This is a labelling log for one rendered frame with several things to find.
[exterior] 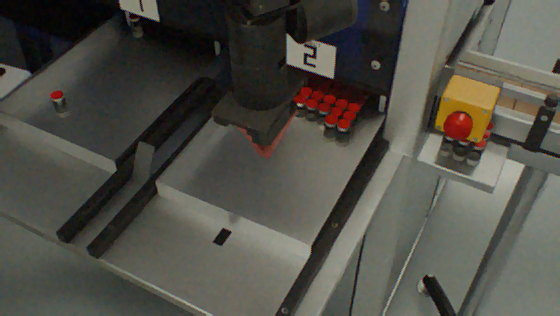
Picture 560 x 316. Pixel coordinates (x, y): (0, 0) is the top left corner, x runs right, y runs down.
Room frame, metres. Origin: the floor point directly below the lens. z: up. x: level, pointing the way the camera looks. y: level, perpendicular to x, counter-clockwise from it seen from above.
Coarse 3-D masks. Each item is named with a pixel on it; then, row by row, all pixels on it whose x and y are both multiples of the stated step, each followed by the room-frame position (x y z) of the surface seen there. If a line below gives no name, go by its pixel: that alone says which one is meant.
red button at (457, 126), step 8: (456, 112) 0.63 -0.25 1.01; (448, 120) 0.62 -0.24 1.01; (456, 120) 0.61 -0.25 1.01; (464, 120) 0.61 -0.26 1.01; (448, 128) 0.61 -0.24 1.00; (456, 128) 0.60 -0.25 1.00; (464, 128) 0.60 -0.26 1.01; (472, 128) 0.61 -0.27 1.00; (448, 136) 0.61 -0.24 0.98; (456, 136) 0.60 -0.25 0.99; (464, 136) 0.60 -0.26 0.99
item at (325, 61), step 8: (288, 40) 0.77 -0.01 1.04; (312, 40) 0.75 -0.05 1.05; (288, 48) 0.77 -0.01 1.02; (296, 48) 0.76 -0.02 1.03; (304, 48) 0.76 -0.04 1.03; (320, 48) 0.74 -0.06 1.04; (328, 48) 0.74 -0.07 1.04; (288, 56) 0.77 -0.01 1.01; (296, 56) 0.76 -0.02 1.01; (320, 56) 0.74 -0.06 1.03; (328, 56) 0.74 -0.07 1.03; (296, 64) 0.76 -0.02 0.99; (320, 64) 0.74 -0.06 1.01; (328, 64) 0.74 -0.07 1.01; (320, 72) 0.74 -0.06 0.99; (328, 72) 0.74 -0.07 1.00
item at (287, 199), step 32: (224, 128) 0.73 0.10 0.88; (288, 128) 0.73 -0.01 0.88; (192, 160) 0.65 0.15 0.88; (224, 160) 0.65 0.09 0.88; (256, 160) 0.65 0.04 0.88; (288, 160) 0.65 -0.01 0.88; (320, 160) 0.65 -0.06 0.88; (352, 160) 0.65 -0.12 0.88; (160, 192) 0.58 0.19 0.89; (192, 192) 0.59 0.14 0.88; (224, 192) 0.59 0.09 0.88; (256, 192) 0.59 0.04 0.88; (288, 192) 0.59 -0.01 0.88; (320, 192) 0.59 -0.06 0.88; (256, 224) 0.50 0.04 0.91; (288, 224) 0.52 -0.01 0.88; (320, 224) 0.52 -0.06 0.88
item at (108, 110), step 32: (96, 32) 0.97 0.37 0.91; (128, 32) 1.01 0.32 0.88; (64, 64) 0.89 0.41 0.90; (96, 64) 0.91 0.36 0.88; (128, 64) 0.91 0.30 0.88; (160, 64) 0.91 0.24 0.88; (192, 64) 0.91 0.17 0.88; (224, 64) 0.91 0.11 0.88; (32, 96) 0.81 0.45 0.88; (64, 96) 0.81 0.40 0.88; (96, 96) 0.81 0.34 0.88; (128, 96) 0.81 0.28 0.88; (160, 96) 0.81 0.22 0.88; (32, 128) 0.70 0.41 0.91; (64, 128) 0.73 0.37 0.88; (96, 128) 0.73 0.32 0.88; (128, 128) 0.73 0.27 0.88; (96, 160) 0.64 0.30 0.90
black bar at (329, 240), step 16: (384, 144) 0.67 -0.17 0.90; (368, 160) 0.64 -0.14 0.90; (368, 176) 0.60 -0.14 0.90; (352, 192) 0.57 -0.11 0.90; (352, 208) 0.55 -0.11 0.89; (336, 224) 0.51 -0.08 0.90; (320, 240) 0.48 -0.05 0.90; (320, 256) 0.45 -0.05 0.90; (304, 272) 0.43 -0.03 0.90; (304, 288) 0.40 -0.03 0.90; (288, 304) 0.38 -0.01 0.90
